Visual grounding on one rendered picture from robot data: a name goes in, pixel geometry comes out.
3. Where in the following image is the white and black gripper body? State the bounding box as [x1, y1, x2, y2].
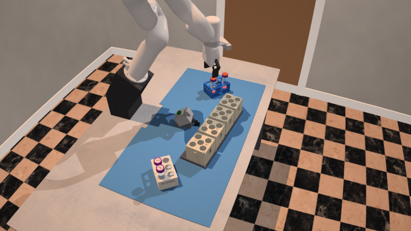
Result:
[203, 44, 220, 67]

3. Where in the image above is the blue bench mat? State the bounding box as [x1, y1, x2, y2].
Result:
[99, 68, 266, 227]

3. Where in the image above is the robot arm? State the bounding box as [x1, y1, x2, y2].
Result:
[122, 0, 232, 83]

